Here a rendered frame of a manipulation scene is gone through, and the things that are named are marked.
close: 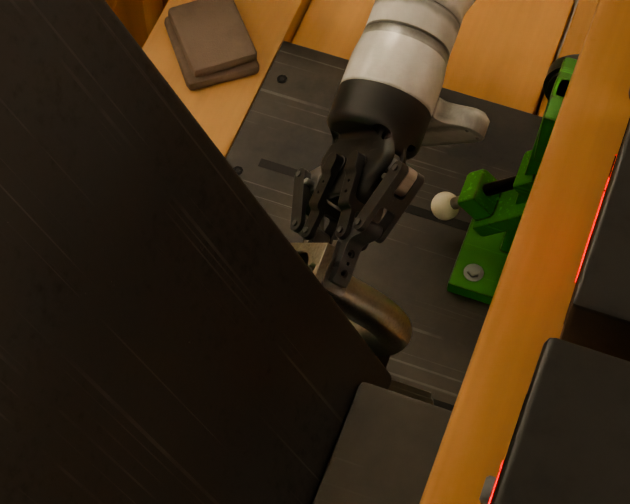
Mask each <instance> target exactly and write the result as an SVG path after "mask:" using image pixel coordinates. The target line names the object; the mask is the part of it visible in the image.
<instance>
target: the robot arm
mask: <svg viewBox="0 0 630 504"><path fill-rule="evenodd" d="M475 1H476V0H375V3H374V5H373V8H372V10H371V13H370V16H369V18H368V21H367V24H366V26H365V29H364V31H363V33H362V35H361V37H360V39H359V41H358V43H357V44H356V46H355V48H354V50H353V52H352V54H351V57H350V59H349V62H348V64H347V67H346V70H345V72H344V75H343V78H342V80H341V83H340V85H339V88H338V90H337V93H336V96H335V98H334V101H333V104H332V106H331V109H330V111H329V114H328V117H327V125H328V128H329V129H330V131H331V134H332V137H333V142H332V144H331V146H330V148H329V149H328V151H327V152H326V153H325V155H324V156H323V158H322V161H321V166H319V167H317V168H316V169H314V170H312V171H311V172H309V171H308V170H306V169H305V168H303V167H302V168H299V169H298V170H297V172H296V173H295V176H294V187H293V199H292V211H291V223H290V229H291V230H292V231H294V232H296V233H298V234H299V235H300V236H302V238H303V243H329V244H331V245H333V246H334V247H335V248H334V251H333V254H332V256H331V259H330V262H329V264H328V267H327V270H326V272H325V275H324V278H323V281H322V283H321V284H322V285H323V287H324V288H325V289H326V291H327V292H328V293H329V294H330V295H332V296H343V295H344V293H345V291H346V288H347V286H348V284H349V283H350V280H351V277H352V274H353V271H354V269H355V266H356V263H357V260H358V257H359V254H360V252H361V251H364V250H365V249H366V248H367V247H368V245H369V243H371V242H373V241H375V242H377V243H382V242H384V241H385V239H386V238H387V236H388V235H389V234H390V232H391V231H392V229H393V228H394V226H395V225H396V223H397V222H398V220H399V219H400V218H401V216H402V215H403V213H404V212H405V210H406V209H407V207H408V206H409V204H410V203H411V201H412V200H413V199H414V197H415V196H416V194H417V193H418V191H419V190H420V188H421V187H422V185H423V184H424V181H425V178H424V176H423V175H421V174H420V173H418V172H417V171H415V170H414V169H412V168H411V167H409V166H407V165H406V160H408V159H411V158H413V157H415V156H416V155H417V154H418V152H419V150H420V147H421V146H440V145H453V144H464V143H474V142H480V141H482V140H484V137H485V135H486V132H487V129H488V126H489V123H490V120H489V118H488V117H487V115H486V114H485V113H484V112H483V111H481V110H479V109H477V108H473V107H468V106H463V105H458V104H454V103H450V102H447V101H445V100H443V99H441V98H440V97H439V95H440V92H441V89H442V86H443V82H444V77H445V72H446V67H447V64H448V60H449V57H450V54H451V51H452V49H453V46H454V43H455V40H456V38H457V35H458V32H459V30H460V27H461V24H462V20H463V17H464V15H465V14H466V12H467V11H468V10H469V8H470V7H471V6H472V5H473V3H474V2H475ZM394 193H395V194H394ZM327 200H328V201H330V202H331V203H333V204H335V205H336V206H338V207H339V208H340V210H337V209H336V208H334V207H333V206H331V205H329V204H328V203H327ZM384 208H385V209H387V212H386V214H385V215H384V217H383V218H382V214H383V210H384ZM306 215H307V216H308V218H307V220H305V217H306ZM325 216H326V217H327V218H329V224H328V226H327V228H326V230H325V232H324V218H325ZM354 217H355V218H356V219H355V220H354ZM381 218H382V220H381ZM353 221H354V223H353ZM378 222H380V223H379V224H377V223H378ZM337 237H338V238H339V239H338V240H336V239H337Z"/></svg>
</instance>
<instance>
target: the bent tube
mask: <svg viewBox="0 0 630 504"><path fill-rule="evenodd" d="M291 245H292V246H293V247H294V249H295V250H296V251H297V253H298V254H299V255H300V257H301V258H302V259H303V260H304V262H305V263H306V264H307V266H308V267H309V268H310V270H311V271H312V272H313V274H314V275H315V276H316V278H317V279H318V280H319V281H320V283H322V281H323V278H324V275H325V272H326V270H327V267H328V264H329V262H330V259H331V256H332V254H333V251H334V248H335V247H334V246H333V245H331V244H329V243H291ZM329 295H330V294H329ZM330 296H331V297H332V298H333V300H334V301H335V302H336V304H337V305H338V306H339V308H340V309H341V310H342V312H343V313H344V314H345V316H346V317H347V318H348V319H349V321H350V322H351V323H352V325H353V326H354V327H355V329H356V330H357V331H358V333H359V334H360V335H361V336H362V338H363V339H364V340H365V342H366V343H367V344H368V346H369V347H370V348H371V350H372V351H373V352H374V354H375V355H376V356H389V355H393V354H396V353H398V352H400V351H402V350H403V349H404V348H405V347H406V346H407V345H408V343H409V341H410V339H411V335H412V327H411V323H410V320H409V318H408V317H407V315H406V314H405V312H404V311H403V310H402V309H401V308H400V307H399V306H398V305H397V304H396V303H395V302H393V301H392V300H391V299H390V298H388V297H387V296H385V295H384V294H382V293H381V292H379V291H378V290H376V289H374V288H373V287H371V286H369V285H367V284H366V283H364V282H362V281H361V280H359V279H357V278H355V277H354V276H352V277H351V280H350V283H349V284H348V286H347V288H346V291H345V293H344V295H343V296H332V295H330Z"/></svg>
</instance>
